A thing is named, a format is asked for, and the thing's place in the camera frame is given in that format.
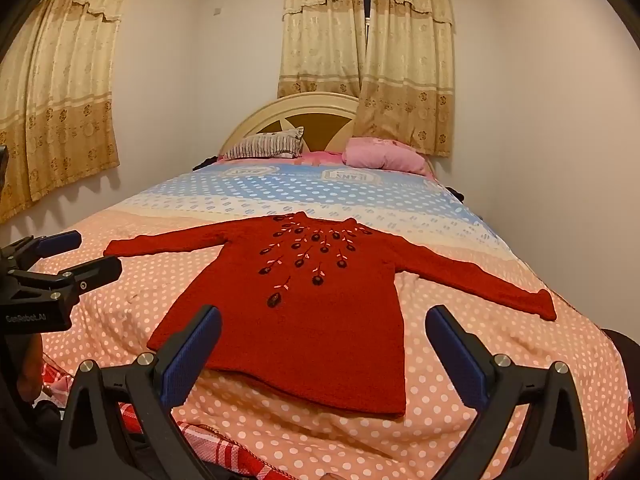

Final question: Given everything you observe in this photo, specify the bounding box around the red knitted sweater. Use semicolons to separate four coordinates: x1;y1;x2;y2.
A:
106;212;556;418

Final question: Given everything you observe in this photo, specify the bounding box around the red plaid cloth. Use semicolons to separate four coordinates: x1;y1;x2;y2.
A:
42;356;293;480

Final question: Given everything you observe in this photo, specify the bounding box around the beige side window curtain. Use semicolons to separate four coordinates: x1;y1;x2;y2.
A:
1;0;125;220

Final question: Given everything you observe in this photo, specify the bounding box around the striped pillow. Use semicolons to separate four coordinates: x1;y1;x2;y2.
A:
222;127;304;160

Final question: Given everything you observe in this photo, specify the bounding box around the cream wooden headboard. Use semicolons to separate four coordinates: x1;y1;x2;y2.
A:
218;91;436;174

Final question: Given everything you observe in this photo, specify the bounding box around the pink pillow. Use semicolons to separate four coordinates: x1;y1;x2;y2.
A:
342;138;433;176

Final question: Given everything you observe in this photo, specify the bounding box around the beige window curtain left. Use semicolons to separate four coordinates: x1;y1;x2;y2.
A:
278;0;366;98

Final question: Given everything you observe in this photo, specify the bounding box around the beige window curtain right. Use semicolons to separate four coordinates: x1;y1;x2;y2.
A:
354;0;454;157

